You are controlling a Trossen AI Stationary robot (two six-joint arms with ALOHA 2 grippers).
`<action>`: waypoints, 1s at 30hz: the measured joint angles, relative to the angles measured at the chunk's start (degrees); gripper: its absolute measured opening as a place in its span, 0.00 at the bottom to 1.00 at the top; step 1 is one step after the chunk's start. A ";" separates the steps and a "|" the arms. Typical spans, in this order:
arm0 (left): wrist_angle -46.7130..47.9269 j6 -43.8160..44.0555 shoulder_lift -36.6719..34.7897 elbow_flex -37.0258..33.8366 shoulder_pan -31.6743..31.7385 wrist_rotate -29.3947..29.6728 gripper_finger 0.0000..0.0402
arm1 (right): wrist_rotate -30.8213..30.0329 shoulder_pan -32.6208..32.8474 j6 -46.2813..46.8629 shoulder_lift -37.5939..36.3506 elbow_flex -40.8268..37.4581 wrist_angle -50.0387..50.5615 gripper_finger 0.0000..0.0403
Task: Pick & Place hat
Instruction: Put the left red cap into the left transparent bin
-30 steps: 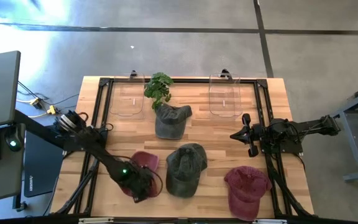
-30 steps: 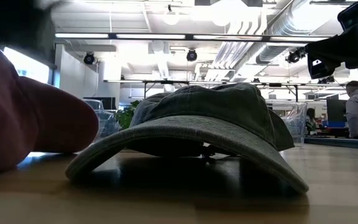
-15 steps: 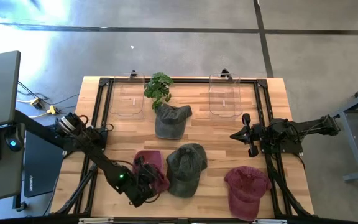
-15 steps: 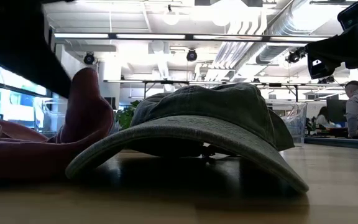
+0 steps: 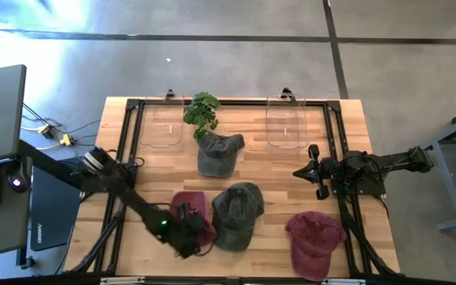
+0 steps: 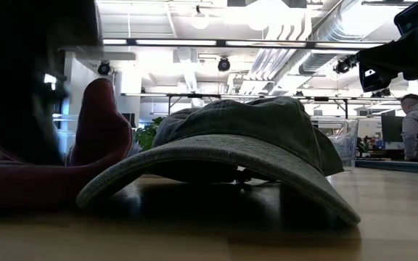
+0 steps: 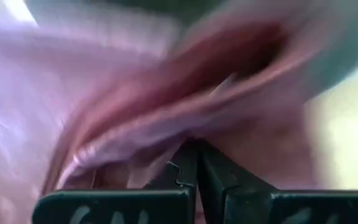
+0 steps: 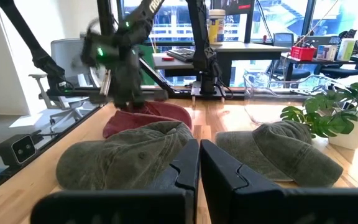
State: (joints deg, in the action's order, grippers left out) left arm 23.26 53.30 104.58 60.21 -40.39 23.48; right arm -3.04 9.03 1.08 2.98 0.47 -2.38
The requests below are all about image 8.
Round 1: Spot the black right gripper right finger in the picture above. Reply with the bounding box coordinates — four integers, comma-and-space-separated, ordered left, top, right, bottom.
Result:
200, 139, 358, 224

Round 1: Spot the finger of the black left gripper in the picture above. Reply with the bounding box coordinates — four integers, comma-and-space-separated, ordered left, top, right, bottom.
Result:
114, 90, 131, 109
129, 89, 145, 109

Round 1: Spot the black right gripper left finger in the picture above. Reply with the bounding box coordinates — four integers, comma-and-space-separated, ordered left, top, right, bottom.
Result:
30, 139, 200, 224

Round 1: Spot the maroon baseball cap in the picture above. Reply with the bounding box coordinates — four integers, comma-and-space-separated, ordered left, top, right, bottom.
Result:
103, 101, 193, 139

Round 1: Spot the olive green baseball cap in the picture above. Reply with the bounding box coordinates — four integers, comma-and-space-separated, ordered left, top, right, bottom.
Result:
56, 121, 195, 190
215, 120, 344, 188

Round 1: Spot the clear acrylic hat stand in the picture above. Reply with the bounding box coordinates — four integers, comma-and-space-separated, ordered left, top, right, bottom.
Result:
243, 73, 341, 125

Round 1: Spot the green board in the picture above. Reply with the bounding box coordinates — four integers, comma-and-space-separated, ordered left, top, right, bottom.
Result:
137, 44, 157, 86

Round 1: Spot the low grey desk surface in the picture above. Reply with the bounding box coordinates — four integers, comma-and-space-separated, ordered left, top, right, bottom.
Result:
152, 52, 198, 77

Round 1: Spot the white office chair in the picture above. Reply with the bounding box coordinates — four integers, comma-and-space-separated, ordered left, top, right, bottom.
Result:
29, 38, 104, 133

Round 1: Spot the white yellow wipes canister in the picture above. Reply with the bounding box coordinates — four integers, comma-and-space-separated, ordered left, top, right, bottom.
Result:
207, 9, 226, 45

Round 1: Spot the raised dark grey desk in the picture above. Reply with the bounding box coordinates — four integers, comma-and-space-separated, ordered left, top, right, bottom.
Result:
209, 42, 291, 87

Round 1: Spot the green plant in white pot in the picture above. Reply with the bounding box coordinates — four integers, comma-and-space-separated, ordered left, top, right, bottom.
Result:
280, 82, 358, 151

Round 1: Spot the red plastic bin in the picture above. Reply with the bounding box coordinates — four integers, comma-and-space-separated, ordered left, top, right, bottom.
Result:
290, 45, 318, 62

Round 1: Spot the grey mesh office chair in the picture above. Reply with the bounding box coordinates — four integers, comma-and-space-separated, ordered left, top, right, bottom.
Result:
267, 32, 311, 81

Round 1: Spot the long dark desk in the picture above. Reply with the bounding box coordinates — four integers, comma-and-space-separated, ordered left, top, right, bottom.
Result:
280, 51, 358, 82

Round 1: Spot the white blue cardboard box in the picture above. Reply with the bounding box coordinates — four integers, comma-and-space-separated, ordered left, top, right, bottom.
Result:
316, 45, 337, 62

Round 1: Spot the black desk telephone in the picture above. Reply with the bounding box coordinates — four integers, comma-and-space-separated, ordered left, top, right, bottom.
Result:
337, 29, 358, 55

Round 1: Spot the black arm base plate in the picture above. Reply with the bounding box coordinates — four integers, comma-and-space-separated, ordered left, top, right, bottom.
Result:
190, 81, 227, 98

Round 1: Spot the black camera cable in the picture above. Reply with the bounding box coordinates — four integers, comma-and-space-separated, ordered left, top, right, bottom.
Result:
29, 129, 65, 139

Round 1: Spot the black aluminium rig frame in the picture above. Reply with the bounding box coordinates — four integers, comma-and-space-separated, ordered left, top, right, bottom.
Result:
0, 0, 245, 101

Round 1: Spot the small black box camera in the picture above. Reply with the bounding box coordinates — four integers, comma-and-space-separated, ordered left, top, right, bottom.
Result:
0, 133, 38, 167

